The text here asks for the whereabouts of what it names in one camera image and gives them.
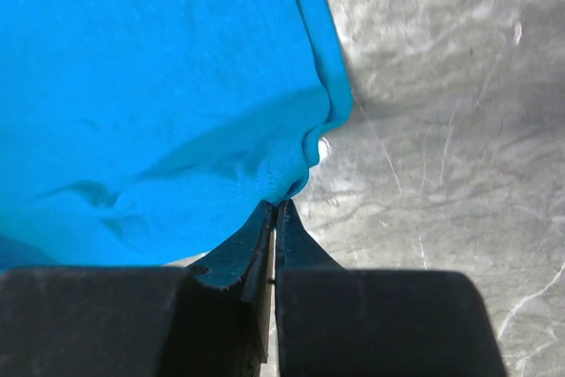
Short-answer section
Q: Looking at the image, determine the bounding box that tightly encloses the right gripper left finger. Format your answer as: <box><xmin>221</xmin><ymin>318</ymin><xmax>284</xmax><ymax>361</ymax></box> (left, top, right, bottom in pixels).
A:
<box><xmin>1</xmin><ymin>202</ymin><xmax>274</xmax><ymax>376</ymax></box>

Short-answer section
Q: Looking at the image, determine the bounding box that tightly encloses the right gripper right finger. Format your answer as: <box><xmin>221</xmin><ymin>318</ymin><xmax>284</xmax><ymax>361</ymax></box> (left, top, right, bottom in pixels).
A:
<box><xmin>275</xmin><ymin>201</ymin><xmax>506</xmax><ymax>377</ymax></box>

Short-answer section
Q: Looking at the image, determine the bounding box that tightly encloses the teal blue t-shirt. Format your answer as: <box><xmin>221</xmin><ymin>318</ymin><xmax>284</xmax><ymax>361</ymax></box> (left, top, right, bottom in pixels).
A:
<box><xmin>1</xmin><ymin>0</ymin><xmax>352</xmax><ymax>269</ymax></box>

